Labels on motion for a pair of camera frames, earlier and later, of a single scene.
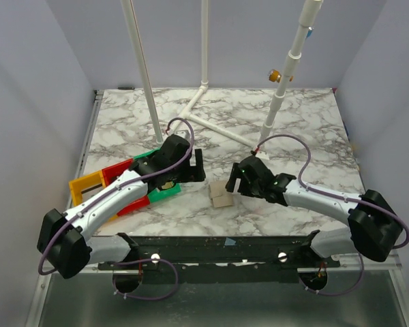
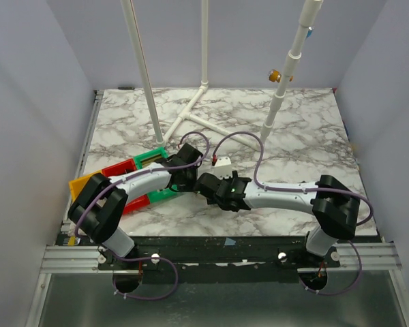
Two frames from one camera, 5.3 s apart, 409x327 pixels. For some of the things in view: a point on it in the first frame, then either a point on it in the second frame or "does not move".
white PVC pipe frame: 187,113 does not move
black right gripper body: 237,180 → 204,182
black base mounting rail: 225,259 does not move
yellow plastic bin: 78,184 does not move
